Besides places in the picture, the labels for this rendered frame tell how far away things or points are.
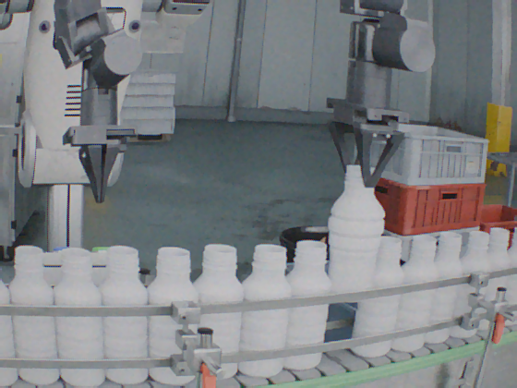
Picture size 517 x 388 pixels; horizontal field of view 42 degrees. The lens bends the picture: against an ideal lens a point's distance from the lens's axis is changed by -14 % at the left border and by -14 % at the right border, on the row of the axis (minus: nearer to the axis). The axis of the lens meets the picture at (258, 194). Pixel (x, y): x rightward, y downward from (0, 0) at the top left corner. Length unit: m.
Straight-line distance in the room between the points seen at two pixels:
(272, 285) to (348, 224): 0.12
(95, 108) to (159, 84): 9.44
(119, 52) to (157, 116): 9.54
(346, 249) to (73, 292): 0.34
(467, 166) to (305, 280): 2.64
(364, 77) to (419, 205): 2.42
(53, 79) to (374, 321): 0.72
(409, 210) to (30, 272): 2.59
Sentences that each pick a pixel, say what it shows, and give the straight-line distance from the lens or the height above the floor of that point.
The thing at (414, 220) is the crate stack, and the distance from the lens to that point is 3.29.
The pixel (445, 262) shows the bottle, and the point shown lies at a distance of 1.05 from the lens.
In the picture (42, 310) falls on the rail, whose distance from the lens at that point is 0.79.
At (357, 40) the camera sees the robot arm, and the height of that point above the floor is 1.42.
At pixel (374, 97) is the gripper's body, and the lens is 0.90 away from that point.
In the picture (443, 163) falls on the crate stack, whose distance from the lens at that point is 3.36.
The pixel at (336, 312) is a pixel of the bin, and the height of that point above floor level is 0.92.
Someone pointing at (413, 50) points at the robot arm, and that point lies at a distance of 0.84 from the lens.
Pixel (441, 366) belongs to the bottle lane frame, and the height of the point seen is 0.98.
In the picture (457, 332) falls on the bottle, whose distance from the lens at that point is 1.11.
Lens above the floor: 1.39
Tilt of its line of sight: 11 degrees down
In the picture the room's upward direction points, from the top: 5 degrees clockwise
